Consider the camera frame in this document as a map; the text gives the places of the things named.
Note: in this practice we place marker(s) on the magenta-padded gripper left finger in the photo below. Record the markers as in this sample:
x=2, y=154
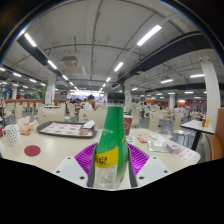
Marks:
x=71, y=170

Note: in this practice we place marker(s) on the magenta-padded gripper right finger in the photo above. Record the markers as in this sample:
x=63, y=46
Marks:
x=150, y=170

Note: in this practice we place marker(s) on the green labelled drink bottle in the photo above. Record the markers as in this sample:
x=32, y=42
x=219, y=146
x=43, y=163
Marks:
x=111, y=140

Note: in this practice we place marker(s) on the clear plastic bag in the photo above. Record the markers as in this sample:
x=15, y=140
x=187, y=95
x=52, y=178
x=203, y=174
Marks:
x=160, y=146

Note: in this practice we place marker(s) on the red white printed leaflet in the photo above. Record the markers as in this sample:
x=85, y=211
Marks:
x=141, y=140

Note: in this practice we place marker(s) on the dark food tray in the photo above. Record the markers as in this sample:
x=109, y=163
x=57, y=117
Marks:
x=63, y=129

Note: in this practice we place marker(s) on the flat round red coaster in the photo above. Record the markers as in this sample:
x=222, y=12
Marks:
x=32, y=150

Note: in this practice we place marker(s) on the white crumpled napkin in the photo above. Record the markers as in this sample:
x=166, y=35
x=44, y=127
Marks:
x=88, y=124

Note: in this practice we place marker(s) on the group of beige chairs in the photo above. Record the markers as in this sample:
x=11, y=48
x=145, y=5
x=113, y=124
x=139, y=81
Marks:
x=50, y=115

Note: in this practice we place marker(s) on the crumpled food wrapper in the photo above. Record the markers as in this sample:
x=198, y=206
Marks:
x=26, y=126

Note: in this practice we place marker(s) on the white table with black leg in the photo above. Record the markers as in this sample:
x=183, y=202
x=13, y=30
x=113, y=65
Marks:
x=196, y=126

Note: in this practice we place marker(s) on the person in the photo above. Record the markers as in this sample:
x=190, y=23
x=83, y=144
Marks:
x=88, y=105

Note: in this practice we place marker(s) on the white black-dotted mug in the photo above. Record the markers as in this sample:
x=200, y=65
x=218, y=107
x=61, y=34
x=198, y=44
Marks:
x=11, y=134

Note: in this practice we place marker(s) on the ceiling air conditioner unit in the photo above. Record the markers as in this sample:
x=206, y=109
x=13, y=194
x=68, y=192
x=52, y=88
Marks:
x=69, y=61

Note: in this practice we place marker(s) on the group of ceiling lights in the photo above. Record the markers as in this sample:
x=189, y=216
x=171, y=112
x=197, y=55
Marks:
x=149, y=35

